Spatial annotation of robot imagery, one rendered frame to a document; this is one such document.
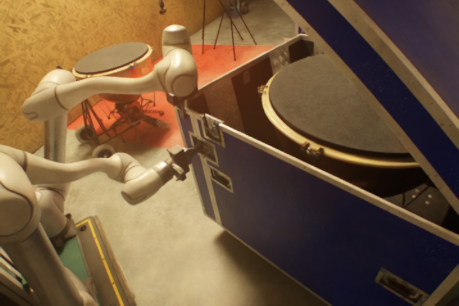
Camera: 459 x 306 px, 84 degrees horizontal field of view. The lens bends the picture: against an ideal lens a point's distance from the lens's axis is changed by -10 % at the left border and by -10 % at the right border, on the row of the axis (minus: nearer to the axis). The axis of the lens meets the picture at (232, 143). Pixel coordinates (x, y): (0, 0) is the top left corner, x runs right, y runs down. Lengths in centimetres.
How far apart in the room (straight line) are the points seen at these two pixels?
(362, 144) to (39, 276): 98
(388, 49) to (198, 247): 157
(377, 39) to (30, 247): 89
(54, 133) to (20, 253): 76
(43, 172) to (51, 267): 26
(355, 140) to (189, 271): 124
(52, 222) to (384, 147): 147
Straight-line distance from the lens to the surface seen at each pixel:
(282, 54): 178
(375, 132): 100
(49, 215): 158
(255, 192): 116
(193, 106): 134
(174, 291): 177
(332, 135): 96
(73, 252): 161
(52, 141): 150
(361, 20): 61
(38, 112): 123
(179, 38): 101
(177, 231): 197
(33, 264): 86
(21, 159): 90
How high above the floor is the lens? 156
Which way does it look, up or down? 38 degrees down
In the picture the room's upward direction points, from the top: 8 degrees counter-clockwise
